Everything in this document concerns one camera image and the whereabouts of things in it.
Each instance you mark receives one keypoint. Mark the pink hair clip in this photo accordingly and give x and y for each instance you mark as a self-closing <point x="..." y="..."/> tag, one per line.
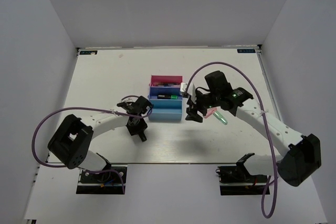
<point x="210" y="112"/>

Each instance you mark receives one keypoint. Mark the light blue container bin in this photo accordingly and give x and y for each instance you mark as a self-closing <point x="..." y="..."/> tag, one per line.
<point x="166" y="110"/>

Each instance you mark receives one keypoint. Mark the purple white pen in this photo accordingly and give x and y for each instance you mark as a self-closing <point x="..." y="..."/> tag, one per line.
<point x="153" y="85"/>

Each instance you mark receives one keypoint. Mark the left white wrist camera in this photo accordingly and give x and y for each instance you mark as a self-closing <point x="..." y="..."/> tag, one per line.
<point x="127" y="101"/>

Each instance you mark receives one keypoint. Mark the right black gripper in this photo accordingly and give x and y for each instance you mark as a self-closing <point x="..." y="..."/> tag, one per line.
<point x="192" y="112"/>

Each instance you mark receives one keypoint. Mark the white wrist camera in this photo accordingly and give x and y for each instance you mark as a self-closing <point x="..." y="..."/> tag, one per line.
<point x="188" y="91"/>
<point x="127" y="101"/>

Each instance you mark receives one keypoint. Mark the dark blue container bin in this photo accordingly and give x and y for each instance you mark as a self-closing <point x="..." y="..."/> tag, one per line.
<point x="155" y="91"/>

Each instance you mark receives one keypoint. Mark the green white pen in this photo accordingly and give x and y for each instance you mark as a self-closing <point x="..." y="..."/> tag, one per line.
<point x="165" y="84"/>

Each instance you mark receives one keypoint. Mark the left blue corner label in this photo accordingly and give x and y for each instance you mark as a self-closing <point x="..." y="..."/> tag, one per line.
<point x="88" y="52"/>

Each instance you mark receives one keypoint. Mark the orange cap black highlighter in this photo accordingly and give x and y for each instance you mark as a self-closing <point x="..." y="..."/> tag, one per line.
<point x="142" y="137"/>

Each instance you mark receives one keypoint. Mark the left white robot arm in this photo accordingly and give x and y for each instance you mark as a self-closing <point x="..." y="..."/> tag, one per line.
<point x="71" y="141"/>

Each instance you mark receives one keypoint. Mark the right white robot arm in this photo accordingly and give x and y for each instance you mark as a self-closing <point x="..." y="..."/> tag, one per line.
<point x="299" y="155"/>

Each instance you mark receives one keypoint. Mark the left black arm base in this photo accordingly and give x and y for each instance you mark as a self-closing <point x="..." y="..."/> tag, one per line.
<point x="108" y="183"/>

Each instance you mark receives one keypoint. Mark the pink container bin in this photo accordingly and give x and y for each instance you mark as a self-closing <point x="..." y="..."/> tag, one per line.
<point x="168" y="79"/>

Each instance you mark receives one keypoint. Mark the green cap black highlighter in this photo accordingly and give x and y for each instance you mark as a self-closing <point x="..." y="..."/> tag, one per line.
<point x="167" y="96"/>

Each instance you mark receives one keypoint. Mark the blue corner label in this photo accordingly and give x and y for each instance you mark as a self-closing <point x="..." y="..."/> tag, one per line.
<point x="88" y="52"/>
<point x="246" y="51"/>

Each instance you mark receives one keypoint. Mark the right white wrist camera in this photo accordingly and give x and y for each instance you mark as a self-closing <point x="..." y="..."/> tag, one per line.
<point x="188" y="91"/>

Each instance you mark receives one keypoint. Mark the right blue corner label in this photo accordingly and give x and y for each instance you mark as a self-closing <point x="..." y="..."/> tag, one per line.
<point x="246" y="51"/>

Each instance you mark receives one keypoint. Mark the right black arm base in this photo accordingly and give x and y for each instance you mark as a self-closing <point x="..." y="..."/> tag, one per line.
<point x="235" y="180"/>

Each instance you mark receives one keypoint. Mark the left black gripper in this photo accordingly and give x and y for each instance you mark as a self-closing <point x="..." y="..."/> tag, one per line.
<point x="143" y="125"/>

